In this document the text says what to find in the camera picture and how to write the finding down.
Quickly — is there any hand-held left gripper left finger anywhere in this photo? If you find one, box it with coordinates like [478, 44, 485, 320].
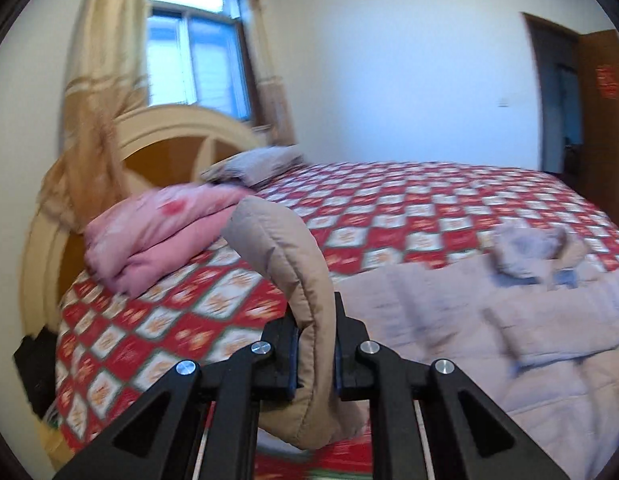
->
[52, 310, 303, 480]

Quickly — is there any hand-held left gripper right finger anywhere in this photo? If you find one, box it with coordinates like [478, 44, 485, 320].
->
[332, 291, 573, 480]

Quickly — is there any beige puffer jacket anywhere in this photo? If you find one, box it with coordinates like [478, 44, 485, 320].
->
[223, 195, 619, 480]

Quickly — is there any red checkered printed blanket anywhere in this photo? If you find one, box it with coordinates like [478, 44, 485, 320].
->
[54, 160, 619, 480]

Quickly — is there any pink folded quilt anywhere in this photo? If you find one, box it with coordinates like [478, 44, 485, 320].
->
[84, 183, 251, 297]

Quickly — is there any striped grey pillow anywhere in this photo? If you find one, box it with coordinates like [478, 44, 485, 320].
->
[199, 145, 305, 188]

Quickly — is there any dark bag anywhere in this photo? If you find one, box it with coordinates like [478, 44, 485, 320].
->
[13, 332, 58, 418]

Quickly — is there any beige curtain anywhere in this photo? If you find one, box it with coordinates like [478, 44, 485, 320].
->
[239, 0, 297, 150]
[39, 0, 156, 233]

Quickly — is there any cream wooden headboard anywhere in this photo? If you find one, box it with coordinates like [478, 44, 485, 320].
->
[19, 105, 262, 341]

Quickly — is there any window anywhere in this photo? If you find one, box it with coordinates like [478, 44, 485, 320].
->
[146, 0, 255, 123]

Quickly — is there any brown wooden door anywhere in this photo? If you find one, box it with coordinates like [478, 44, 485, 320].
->
[574, 29, 619, 235]

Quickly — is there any red paper door decoration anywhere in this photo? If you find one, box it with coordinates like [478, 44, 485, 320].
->
[595, 64, 619, 102]

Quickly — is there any dark door frame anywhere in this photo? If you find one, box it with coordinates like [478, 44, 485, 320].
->
[522, 12, 586, 178]

